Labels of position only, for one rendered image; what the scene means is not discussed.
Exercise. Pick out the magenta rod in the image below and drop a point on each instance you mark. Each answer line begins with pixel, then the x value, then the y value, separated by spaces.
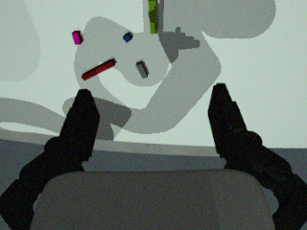
pixel 77 37

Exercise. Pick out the dark red rod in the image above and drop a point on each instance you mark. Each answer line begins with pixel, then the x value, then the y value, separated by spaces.
pixel 98 69

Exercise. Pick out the grey rod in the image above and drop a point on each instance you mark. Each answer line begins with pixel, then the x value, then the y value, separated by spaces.
pixel 141 69

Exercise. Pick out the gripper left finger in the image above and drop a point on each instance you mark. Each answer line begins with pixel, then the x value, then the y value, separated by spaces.
pixel 63 154

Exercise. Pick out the small blue cube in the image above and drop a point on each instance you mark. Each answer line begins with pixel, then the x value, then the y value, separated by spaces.
pixel 127 37

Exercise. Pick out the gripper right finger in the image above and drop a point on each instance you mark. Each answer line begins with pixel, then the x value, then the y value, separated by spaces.
pixel 231 137

